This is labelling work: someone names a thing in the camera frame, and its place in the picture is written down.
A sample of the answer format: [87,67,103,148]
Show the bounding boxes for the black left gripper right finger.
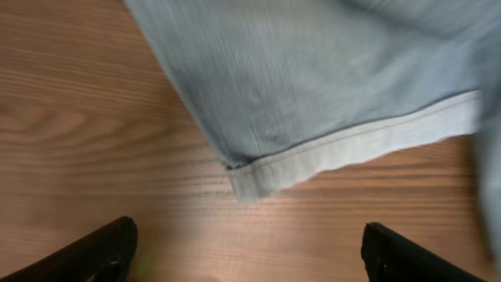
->
[361,222,483,282]

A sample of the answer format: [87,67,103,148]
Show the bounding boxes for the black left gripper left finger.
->
[1,216,138,282]

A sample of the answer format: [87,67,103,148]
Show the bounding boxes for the light blue denim shorts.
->
[127,0,500,259]

